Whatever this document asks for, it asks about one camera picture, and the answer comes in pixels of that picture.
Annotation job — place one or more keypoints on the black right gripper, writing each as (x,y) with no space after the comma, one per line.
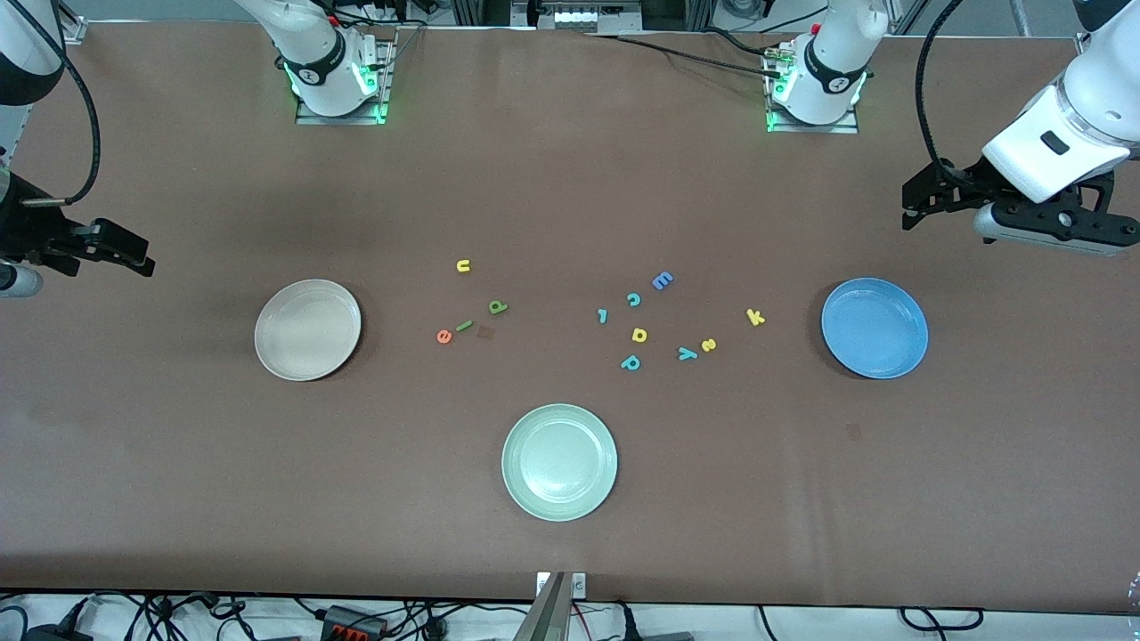
(27,230)

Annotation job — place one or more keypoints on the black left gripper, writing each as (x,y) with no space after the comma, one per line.
(964,185)

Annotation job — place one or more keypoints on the yellow letter k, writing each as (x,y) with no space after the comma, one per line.
(755,316)

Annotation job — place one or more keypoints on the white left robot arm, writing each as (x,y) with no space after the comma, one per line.
(1091,98)

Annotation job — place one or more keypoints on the blue plate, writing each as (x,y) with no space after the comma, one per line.
(873,329)

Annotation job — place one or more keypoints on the brown plate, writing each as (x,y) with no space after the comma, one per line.
(307,334)

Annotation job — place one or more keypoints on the blue letter m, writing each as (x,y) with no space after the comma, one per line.
(662,281)

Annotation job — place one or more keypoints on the teal letter d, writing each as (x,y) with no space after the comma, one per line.
(625,365)

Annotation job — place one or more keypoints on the black adapter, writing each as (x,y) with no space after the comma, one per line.
(58,634)

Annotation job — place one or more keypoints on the grey electronics box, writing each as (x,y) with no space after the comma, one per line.
(579,16)

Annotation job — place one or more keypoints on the black orange power strip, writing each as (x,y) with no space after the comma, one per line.
(352,623)

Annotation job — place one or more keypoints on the green plate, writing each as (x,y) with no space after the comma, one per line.
(559,463)

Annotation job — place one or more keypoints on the black plug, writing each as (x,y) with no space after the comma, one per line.
(628,628)

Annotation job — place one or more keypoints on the aluminium frame post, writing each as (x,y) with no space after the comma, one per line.
(76,28)
(1082,43)

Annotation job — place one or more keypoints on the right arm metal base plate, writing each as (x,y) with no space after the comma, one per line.
(343,118)

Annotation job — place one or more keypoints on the white mounting bracket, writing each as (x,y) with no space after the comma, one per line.
(577,584)

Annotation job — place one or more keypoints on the aluminium camera post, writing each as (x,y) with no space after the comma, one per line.
(545,619)

